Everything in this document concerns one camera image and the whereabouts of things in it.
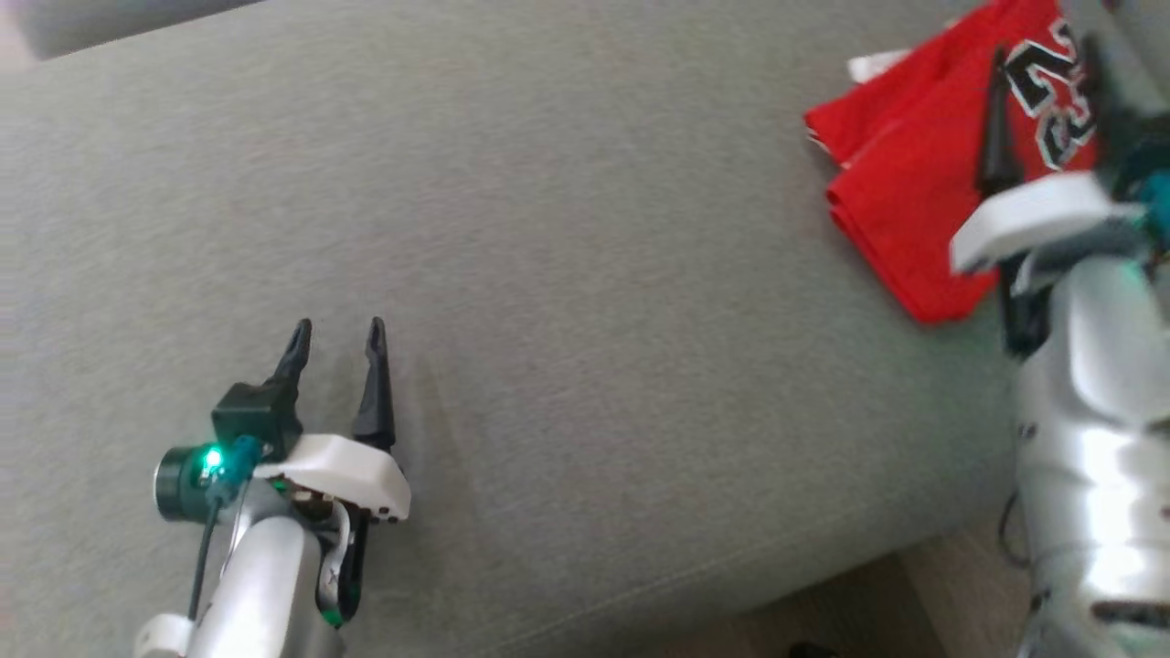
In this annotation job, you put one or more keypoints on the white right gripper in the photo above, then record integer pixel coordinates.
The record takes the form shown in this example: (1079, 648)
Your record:
(1042, 215)

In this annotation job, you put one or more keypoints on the grey sofa back cushion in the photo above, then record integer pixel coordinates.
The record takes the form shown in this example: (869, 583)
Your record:
(119, 18)

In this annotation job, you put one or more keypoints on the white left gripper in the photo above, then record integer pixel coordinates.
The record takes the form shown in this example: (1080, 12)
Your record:
(343, 471)

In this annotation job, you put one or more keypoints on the red basketball jersey white trim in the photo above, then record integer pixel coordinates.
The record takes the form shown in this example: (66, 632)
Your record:
(914, 183)

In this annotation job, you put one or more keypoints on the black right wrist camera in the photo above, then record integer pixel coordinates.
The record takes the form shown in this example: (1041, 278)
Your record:
(1143, 146)

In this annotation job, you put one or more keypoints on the grey fabric sofa seat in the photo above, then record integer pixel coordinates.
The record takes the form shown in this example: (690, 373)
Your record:
(567, 302)

